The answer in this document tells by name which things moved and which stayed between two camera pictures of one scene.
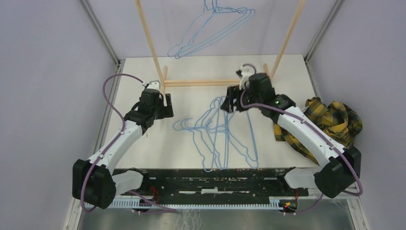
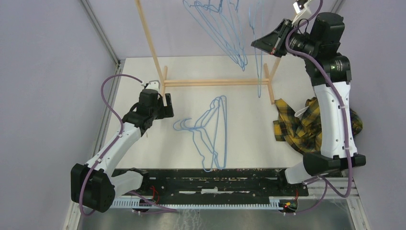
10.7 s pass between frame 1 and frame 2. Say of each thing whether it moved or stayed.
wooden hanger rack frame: stayed
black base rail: stayed
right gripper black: moved
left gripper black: stayed
